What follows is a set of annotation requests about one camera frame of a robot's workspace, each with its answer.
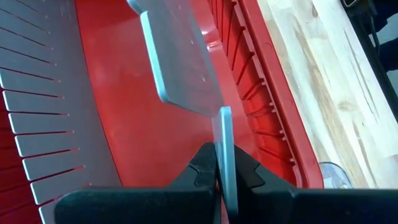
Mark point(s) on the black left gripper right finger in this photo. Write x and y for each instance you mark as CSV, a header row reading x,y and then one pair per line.
x,y
311,207

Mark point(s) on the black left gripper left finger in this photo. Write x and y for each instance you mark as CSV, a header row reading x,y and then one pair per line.
x,y
140,205

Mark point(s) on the large red plastic bin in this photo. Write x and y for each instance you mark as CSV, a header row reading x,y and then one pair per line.
x,y
140,124

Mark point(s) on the clear plastic tray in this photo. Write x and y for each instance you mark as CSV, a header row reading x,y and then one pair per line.
x,y
334,175

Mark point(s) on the black aluminium rig frame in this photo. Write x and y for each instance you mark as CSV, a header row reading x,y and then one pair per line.
x,y
362,25

